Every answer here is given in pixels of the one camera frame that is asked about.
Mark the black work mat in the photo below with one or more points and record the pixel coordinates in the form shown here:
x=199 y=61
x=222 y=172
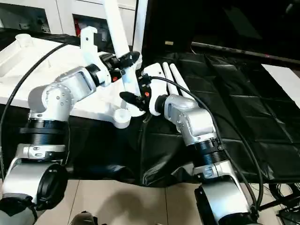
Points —
x=234 y=105

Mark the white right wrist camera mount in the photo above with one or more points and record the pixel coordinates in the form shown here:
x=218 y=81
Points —
x=157 y=89

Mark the white plastic table top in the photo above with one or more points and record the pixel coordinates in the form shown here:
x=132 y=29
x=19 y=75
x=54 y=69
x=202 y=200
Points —
x=58 y=58

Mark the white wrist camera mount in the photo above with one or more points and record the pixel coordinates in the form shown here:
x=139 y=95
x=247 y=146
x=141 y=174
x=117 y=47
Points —
x=157 y=89
x=87 y=44

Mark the small gold object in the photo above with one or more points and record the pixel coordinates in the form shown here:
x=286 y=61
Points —
x=168 y=42

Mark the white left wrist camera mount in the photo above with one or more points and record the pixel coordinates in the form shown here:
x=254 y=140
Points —
x=87 y=44

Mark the dark long rod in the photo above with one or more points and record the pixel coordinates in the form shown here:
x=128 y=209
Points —
x=234 y=50

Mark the black stand frame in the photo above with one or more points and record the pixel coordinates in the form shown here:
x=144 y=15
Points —
x=286 y=213

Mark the black robot foot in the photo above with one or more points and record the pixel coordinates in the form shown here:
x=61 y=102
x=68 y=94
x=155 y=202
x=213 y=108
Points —
x=83 y=219

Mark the white glass door cabinet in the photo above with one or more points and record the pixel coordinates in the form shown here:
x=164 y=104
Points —
x=61 y=14

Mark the red package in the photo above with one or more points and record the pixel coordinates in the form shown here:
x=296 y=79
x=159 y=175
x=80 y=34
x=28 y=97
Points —
x=76 y=27

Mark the white flat board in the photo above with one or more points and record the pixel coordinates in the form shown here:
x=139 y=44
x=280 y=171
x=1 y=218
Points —
x=286 y=79

